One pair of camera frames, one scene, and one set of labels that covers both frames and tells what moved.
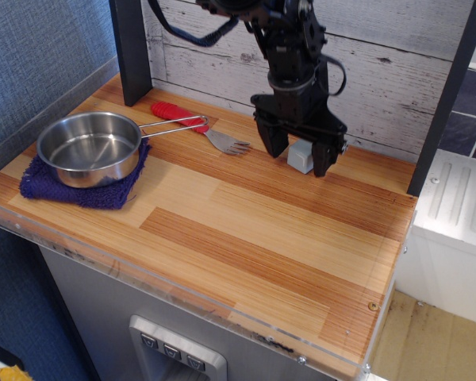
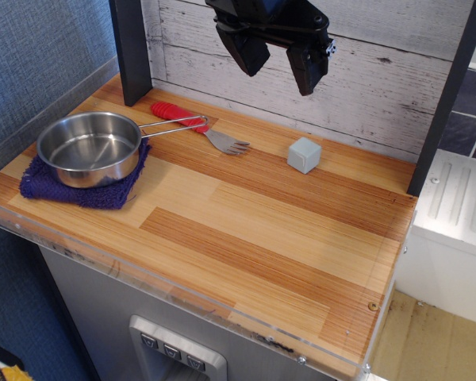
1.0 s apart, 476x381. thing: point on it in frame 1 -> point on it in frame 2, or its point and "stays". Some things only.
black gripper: (300, 103) -> (297, 24)
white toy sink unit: (447, 258) stays
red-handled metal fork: (200, 123) stays
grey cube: (300, 155) stays
